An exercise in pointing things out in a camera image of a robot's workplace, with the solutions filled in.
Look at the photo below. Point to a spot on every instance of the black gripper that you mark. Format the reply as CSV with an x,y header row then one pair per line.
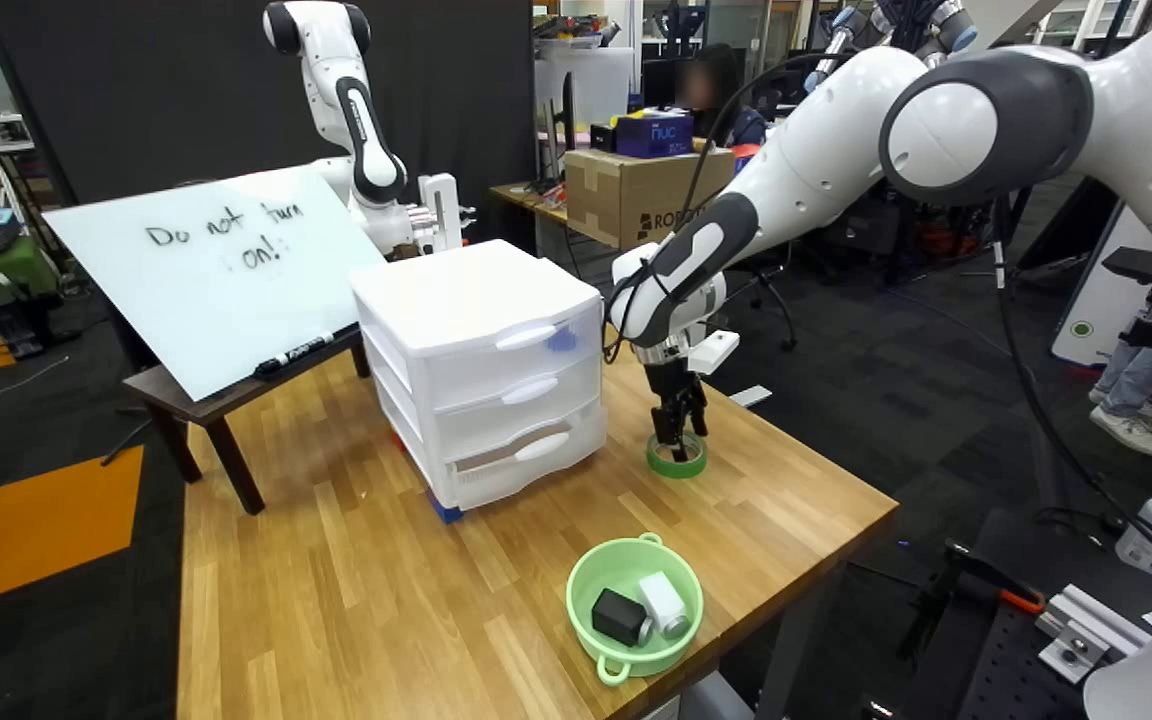
x,y
673,380

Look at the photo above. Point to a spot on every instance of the green tape roll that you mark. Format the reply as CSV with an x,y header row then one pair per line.
x,y
678,471

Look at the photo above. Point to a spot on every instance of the light-green plastic bowl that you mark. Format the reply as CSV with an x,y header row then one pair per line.
x,y
589,642

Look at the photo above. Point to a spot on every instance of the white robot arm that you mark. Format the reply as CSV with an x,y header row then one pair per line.
x,y
800,163

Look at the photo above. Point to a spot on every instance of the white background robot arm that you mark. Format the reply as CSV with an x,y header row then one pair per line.
x,y
348,120

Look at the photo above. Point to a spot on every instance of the small white rounded adapter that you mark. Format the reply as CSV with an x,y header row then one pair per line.
x,y
664,602

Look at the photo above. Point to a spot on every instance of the small black block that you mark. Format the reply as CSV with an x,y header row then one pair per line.
x,y
621,618

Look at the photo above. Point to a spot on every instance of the white plastic drawer unit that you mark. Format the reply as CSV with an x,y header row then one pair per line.
x,y
469,323

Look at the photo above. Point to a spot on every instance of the large printed cardboard box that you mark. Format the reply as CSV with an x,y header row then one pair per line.
x,y
641,192

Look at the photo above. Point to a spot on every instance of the small blue pad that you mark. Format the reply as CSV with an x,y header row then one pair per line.
x,y
444,509

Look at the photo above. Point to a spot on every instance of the blue black box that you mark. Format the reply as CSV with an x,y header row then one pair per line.
x,y
641,133

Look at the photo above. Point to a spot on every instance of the seated dark-haired person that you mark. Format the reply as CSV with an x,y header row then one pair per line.
x,y
723,95

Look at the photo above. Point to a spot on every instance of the black marker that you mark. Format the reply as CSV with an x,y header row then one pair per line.
x,y
293,363

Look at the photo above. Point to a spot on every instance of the white cabinet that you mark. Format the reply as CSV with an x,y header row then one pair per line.
x,y
1099,304

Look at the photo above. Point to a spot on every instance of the small dark wooden bench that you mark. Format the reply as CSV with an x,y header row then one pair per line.
x,y
223,444

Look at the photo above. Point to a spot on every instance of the standing person in jeans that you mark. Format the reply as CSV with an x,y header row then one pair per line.
x,y
1142,386

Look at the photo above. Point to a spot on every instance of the whiteboard with handwriting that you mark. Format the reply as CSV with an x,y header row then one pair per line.
x,y
202,294

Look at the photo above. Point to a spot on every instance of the black partition panel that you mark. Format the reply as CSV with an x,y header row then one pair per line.
x,y
136,83

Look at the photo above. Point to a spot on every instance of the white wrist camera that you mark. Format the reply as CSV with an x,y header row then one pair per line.
x,y
715,352

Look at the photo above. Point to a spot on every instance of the aluminium extrusion rail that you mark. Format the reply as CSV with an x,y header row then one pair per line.
x,y
1108,632

